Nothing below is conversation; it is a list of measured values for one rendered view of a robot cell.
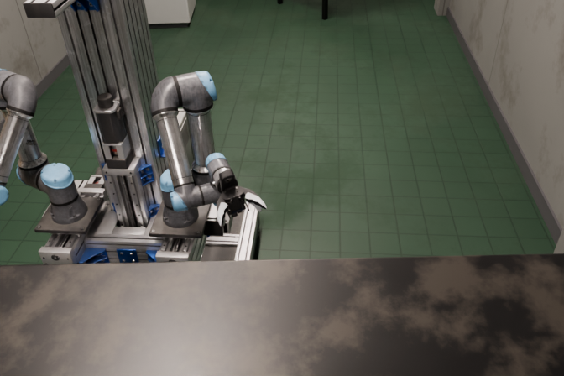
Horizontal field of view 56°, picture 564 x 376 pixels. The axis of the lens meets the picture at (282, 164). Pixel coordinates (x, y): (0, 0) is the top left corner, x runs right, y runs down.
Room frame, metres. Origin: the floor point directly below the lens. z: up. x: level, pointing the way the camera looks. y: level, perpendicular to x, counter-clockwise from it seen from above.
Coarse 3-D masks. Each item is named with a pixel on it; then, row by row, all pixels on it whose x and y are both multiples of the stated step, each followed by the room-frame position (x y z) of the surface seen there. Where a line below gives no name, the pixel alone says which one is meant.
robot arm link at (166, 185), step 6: (162, 174) 1.72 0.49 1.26; (168, 174) 1.71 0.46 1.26; (162, 180) 1.67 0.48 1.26; (168, 180) 1.67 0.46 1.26; (162, 186) 1.67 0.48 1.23; (168, 186) 1.65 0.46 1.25; (162, 192) 1.68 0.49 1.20; (168, 192) 1.65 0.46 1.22; (168, 198) 1.65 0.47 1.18; (168, 204) 1.65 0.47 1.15
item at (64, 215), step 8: (72, 200) 1.72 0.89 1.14; (80, 200) 1.75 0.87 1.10; (56, 208) 1.70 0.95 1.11; (64, 208) 1.69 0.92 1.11; (72, 208) 1.71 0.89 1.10; (80, 208) 1.73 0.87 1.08; (56, 216) 1.69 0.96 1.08; (64, 216) 1.68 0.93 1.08; (72, 216) 1.70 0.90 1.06; (80, 216) 1.71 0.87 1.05; (64, 224) 1.68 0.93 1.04
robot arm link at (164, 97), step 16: (160, 96) 1.66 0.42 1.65; (176, 96) 1.67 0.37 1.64; (160, 112) 1.62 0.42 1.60; (176, 112) 1.65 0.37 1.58; (160, 128) 1.60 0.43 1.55; (176, 128) 1.60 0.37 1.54; (176, 144) 1.56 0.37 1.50; (176, 160) 1.52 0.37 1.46; (176, 176) 1.48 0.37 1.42; (176, 192) 1.45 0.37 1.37; (192, 192) 1.45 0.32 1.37; (176, 208) 1.41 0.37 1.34
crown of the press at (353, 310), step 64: (448, 256) 0.51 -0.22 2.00; (512, 256) 0.50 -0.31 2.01; (0, 320) 0.42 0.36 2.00; (64, 320) 0.42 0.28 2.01; (128, 320) 0.42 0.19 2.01; (192, 320) 0.41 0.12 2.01; (256, 320) 0.41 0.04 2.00; (320, 320) 0.41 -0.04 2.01; (384, 320) 0.40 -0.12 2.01; (448, 320) 0.40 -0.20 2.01; (512, 320) 0.40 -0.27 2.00
